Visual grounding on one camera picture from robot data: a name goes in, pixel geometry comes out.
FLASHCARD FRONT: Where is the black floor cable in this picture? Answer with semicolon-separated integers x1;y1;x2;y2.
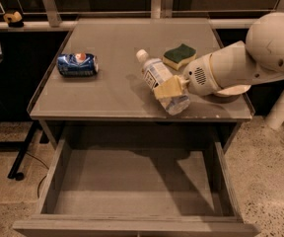
0;131;51;199

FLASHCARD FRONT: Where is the white paper bowl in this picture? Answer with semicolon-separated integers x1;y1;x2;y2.
213;85;250;98

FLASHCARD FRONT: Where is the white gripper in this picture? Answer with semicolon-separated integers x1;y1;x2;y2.
153;54;221;100

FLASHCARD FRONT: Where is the open grey top drawer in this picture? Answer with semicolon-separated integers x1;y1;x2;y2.
13;140;260;237

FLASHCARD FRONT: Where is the black table leg stand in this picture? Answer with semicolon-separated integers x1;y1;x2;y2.
0;121;48;181

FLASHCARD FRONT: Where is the yellow black tape dispenser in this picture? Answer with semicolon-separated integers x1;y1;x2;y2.
3;10;24;28

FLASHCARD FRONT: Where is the clear plastic water bottle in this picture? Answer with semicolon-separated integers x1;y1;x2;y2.
136;49;190;116

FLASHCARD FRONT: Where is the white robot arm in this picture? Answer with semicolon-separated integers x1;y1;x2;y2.
154;12;284;99

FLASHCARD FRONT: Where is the crushed blue soda can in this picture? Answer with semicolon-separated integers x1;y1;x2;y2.
56;53;99;77

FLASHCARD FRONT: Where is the green and yellow sponge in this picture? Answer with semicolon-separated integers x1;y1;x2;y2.
163;43;196;70

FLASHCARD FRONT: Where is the metal window railing frame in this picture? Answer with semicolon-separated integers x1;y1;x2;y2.
0;0;284;31

